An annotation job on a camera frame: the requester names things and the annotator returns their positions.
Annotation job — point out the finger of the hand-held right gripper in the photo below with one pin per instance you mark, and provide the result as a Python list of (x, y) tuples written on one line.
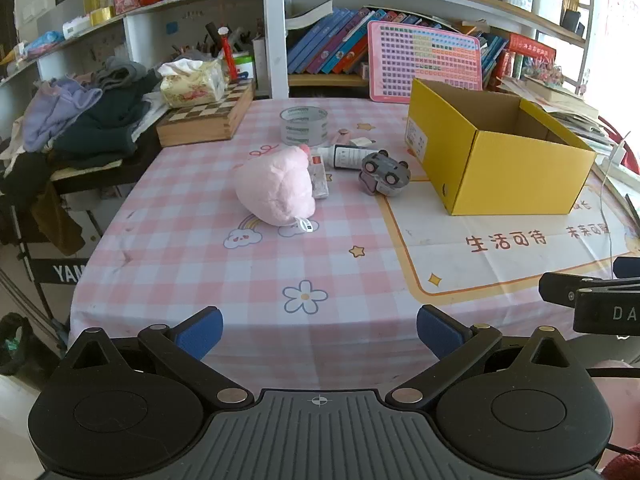
[(627, 267), (560, 287)]

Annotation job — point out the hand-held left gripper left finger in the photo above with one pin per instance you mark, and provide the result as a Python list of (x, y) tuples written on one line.
[(202, 332)]

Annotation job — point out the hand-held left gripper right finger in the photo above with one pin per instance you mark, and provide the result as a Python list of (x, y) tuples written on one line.
[(439, 331)]

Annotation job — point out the yellow cardboard box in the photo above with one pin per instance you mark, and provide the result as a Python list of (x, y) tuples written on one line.
[(500, 175)]

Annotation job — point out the pink plush toy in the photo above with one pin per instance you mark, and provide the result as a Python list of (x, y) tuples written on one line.
[(272, 185)]

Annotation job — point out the grey toy car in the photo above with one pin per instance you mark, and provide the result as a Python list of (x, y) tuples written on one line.
[(387, 167)]

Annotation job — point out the grey staple box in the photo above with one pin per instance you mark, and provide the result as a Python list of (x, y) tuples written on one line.
[(320, 180)]

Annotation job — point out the white spray bottle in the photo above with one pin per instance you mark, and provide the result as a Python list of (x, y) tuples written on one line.
[(350, 156)]

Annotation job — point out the clear tape roll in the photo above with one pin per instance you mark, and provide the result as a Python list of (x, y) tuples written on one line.
[(287, 131)]

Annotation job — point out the pink checked tablecloth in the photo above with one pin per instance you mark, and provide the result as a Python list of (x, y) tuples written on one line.
[(200, 260)]

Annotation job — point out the black keyboard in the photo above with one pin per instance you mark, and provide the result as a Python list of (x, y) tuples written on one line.
[(55, 272)]

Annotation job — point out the stack of papers and books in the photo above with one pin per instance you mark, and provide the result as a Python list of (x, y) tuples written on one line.
[(565, 110)]

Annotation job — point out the brown cloth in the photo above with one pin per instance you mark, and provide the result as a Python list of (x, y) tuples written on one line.
[(57, 220)]

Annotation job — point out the black and green bag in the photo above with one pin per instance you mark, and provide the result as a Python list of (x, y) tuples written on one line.
[(12, 345)]

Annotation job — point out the wooden chess box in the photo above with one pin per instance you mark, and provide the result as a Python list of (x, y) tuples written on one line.
[(200, 127)]

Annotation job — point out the white charger plug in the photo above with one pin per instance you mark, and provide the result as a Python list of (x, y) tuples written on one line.
[(362, 140)]

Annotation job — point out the dark green garment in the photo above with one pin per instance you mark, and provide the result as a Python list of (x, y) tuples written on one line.
[(107, 125)]

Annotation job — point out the black garment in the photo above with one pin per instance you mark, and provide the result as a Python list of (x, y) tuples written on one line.
[(25, 180)]

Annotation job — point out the red box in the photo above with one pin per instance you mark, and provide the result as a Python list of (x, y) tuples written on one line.
[(531, 52)]

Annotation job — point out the row of blue books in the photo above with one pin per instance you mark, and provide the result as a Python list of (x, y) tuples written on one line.
[(492, 57)]

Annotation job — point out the floral tissue pack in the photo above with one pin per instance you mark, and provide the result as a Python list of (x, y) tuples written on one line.
[(192, 85)]

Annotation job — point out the small black box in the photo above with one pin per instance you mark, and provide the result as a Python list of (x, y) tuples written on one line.
[(572, 22)]

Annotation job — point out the pink learning board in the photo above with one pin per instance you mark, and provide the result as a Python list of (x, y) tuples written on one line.
[(425, 60)]

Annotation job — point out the lilac garment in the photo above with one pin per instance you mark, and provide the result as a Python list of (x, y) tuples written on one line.
[(55, 110)]

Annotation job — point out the white jar with green label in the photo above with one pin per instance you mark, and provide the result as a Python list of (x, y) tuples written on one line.
[(245, 66)]

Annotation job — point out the grey garment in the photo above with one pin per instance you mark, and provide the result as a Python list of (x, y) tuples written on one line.
[(122, 72)]

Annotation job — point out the white storage box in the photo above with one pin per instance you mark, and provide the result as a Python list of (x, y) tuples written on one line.
[(547, 6)]

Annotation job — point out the red and white tube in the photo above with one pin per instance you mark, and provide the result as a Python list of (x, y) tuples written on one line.
[(229, 57)]

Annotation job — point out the white bookshelf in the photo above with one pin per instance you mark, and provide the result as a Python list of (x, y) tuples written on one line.
[(277, 35)]

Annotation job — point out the row of colourful books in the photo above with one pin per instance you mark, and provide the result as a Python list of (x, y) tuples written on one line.
[(330, 42)]

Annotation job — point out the small white box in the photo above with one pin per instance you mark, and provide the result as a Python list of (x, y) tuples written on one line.
[(77, 27)]

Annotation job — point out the blue bag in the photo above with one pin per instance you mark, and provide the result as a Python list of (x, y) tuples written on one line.
[(45, 42)]

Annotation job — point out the gold box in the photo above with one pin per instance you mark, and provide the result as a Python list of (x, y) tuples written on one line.
[(102, 15)]

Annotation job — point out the white paperback book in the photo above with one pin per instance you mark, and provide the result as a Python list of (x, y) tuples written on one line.
[(310, 14)]

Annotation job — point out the pink box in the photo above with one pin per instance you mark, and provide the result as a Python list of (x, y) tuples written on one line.
[(126, 4)]

